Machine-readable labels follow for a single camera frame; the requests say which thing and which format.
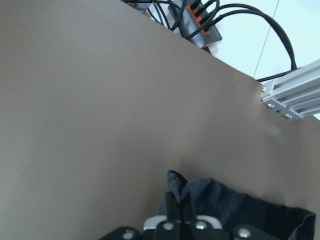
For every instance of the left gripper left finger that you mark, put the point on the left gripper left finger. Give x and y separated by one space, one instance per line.
167 226

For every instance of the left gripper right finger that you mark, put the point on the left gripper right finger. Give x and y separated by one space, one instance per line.
198 227

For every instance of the black printed t-shirt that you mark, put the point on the black printed t-shirt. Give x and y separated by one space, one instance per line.
232 208

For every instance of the red black usb hub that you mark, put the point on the red black usb hub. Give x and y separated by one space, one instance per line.
191 18

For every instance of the aluminium frame post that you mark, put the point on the aluminium frame post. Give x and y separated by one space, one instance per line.
296 95

